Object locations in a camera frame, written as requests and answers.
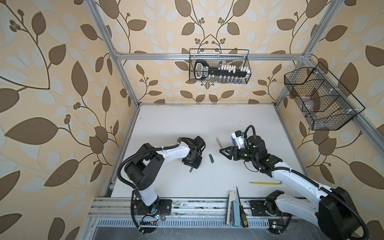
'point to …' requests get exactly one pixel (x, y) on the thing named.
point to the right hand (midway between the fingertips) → (223, 152)
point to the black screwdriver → (243, 214)
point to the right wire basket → (325, 104)
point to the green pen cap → (211, 158)
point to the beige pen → (219, 142)
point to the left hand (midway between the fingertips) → (197, 164)
